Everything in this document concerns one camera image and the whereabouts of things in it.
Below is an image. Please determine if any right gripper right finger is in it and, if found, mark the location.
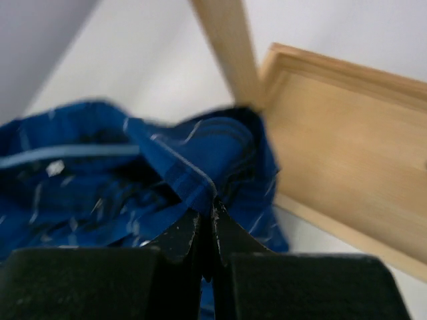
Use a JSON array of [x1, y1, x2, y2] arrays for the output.
[[211, 201, 410, 319]]

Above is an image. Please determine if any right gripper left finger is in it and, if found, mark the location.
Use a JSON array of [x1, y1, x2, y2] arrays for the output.
[[1, 211, 202, 319]]

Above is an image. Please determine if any blue plaid shirt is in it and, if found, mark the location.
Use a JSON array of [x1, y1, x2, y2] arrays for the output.
[[1, 101, 288, 319]]

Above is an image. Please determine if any blue wire hanger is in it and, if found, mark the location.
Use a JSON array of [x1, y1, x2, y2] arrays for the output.
[[1, 145, 139, 169]]

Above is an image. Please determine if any wooden clothes rack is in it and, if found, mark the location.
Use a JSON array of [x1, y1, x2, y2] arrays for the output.
[[192, 1, 426, 280]]

